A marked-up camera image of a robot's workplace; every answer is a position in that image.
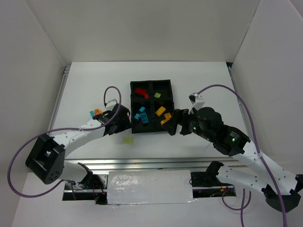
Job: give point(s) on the small green lego brick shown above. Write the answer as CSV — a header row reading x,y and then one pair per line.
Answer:
x,y
157,95

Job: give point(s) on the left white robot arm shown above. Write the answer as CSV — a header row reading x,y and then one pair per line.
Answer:
x,y
47,157

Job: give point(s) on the white foil-covered panel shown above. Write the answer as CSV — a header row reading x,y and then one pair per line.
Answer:
x,y
149,187

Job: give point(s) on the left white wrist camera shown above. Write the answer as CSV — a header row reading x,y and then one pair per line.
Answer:
x,y
111,102

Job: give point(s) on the small yellow lego brick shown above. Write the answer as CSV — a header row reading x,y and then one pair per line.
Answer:
x,y
167,116

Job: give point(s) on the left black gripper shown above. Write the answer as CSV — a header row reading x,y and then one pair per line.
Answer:
x,y
104,118

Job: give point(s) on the aluminium frame rail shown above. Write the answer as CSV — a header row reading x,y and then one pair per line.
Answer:
x,y
99,165

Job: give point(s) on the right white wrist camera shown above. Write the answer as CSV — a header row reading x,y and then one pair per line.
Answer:
x,y
197,102

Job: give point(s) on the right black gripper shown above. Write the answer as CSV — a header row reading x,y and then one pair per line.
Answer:
x,y
181,122

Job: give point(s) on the yellow butterfly lego piece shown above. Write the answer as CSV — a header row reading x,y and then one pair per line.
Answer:
x,y
97,112

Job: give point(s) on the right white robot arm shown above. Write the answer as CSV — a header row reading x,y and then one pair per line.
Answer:
x,y
279,186

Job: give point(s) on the red lego brick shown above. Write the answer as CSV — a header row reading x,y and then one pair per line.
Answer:
x,y
141,93

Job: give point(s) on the cyan rounded lego piece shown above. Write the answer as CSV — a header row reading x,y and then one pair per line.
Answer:
x,y
144,118

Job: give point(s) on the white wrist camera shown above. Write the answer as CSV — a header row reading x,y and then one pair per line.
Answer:
x,y
111,102
197,102

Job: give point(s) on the black four-compartment sorting tray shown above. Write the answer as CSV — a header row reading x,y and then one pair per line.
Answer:
x,y
151,105

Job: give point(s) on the light green square lego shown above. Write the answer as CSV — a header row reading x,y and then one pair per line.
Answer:
x,y
128,140

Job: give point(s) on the yellow rounded lego brick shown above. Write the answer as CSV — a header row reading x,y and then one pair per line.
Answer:
x,y
164,121

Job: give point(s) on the yellow long lego brick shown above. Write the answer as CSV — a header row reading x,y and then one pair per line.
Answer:
x,y
160,111

